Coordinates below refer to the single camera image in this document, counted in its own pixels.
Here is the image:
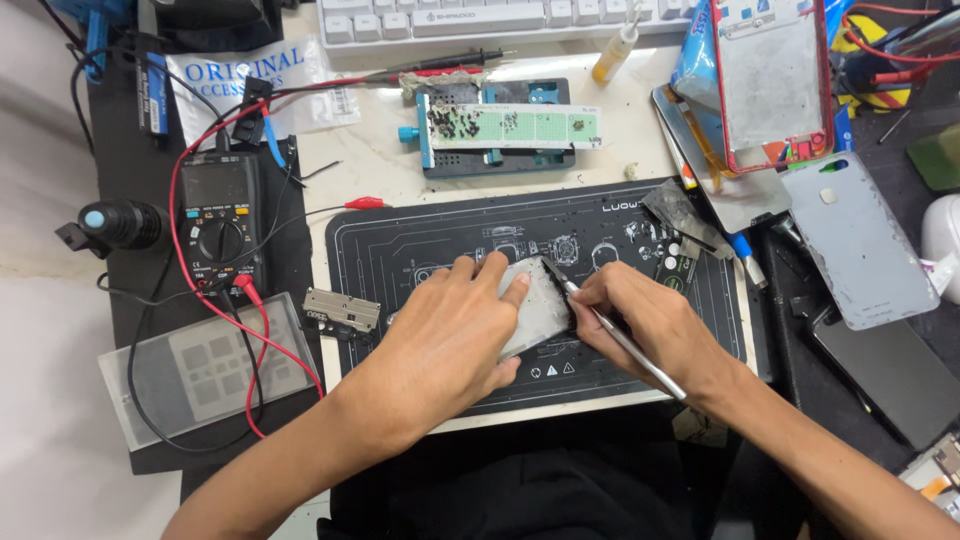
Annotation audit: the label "green magnetic screw strip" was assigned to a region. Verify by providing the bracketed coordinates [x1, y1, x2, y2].
[426, 102, 603, 150]

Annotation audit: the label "red framed phone housing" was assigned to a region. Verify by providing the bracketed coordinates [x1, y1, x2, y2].
[708, 0, 836, 175]

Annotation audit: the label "clear plastic stencil case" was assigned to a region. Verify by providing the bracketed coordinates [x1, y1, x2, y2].
[97, 291, 322, 453]

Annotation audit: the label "grey phone back cover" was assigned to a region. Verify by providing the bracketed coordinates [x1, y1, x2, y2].
[780, 151, 942, 332]

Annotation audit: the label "black smartphone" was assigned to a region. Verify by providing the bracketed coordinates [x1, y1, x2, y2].
[810, 311, 960, 451]

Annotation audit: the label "silver phone screen panel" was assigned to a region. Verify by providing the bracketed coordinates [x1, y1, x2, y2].
[651, 82, 793, 235]

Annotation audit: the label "red multimeter lead cable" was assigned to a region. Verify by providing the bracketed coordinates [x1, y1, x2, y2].
[168, 66, 485, 440]

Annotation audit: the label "blue plastic packet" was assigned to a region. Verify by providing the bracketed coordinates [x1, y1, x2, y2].
[669, 0, 725, 110]

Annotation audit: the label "crumpled clear film piece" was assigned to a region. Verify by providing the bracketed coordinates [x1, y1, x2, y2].
[639, 178, 735, 261]

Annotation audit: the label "red wire bundle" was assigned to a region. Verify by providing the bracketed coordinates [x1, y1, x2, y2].
[840, 2, 960, 85]

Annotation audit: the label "yellow liquid dropper bottle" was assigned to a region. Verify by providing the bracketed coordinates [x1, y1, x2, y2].
[591, 7, 643, 84]

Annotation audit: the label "small metal bracket part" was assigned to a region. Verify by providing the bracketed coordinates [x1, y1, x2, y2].
[301, 288, 382, 335]

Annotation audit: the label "person's left hand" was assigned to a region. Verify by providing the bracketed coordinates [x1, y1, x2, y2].
[352, 250, 532, 436]

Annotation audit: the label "blue circuit board holder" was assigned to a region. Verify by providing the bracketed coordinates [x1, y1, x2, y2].
[397, 78, 577, 180]

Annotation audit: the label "silver metal phone plate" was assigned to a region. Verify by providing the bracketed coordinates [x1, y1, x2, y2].
[495, 256, 577, 361]

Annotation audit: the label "white printed accessory bag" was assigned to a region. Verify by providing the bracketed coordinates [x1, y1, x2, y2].
[165, 34, 363, 147]

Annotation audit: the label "black digital multimeter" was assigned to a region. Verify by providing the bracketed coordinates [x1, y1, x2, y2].
[178, 150, 267, 297]

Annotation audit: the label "black multimeter lead cable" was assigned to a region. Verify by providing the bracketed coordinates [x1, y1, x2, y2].
[69, 46, 505, 454]

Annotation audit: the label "white computer keyboard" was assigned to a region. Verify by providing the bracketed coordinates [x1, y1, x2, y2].
[316, 0, 710, 52]

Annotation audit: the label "black desk pad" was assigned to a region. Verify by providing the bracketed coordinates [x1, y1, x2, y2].
[86, 45, 327, 476]

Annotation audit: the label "white rounded object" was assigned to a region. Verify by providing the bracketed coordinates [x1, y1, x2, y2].
[920, 193, 960, 305]

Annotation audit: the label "silver precision tweezers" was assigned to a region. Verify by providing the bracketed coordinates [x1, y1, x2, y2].
[541, 256, 688, 402]

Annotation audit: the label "blue handled tool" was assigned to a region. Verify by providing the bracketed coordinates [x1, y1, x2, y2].
[726, 231, 770, 291]

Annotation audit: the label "black red probe pens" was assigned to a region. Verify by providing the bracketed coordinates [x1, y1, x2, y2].
[366, 48, 517, 85]

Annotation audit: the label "black blue small box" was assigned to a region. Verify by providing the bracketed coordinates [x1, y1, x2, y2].
[135, 51, 171, 137]

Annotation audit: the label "black cylindrical tool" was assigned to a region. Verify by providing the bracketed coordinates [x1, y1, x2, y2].
[54, 198, 172, 260]

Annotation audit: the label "person's right hand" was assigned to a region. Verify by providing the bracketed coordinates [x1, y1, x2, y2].
[566, 260, 740, 402]

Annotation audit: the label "green black sticker card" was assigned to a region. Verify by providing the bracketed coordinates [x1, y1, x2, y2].
[654, 237, 702, 297]

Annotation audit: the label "black printed repair mat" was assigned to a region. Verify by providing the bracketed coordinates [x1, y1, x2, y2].
[324, 177, 749, 418]

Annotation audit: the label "person's black clothing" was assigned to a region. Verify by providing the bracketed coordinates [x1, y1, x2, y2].
[316, 401, 744, 540]

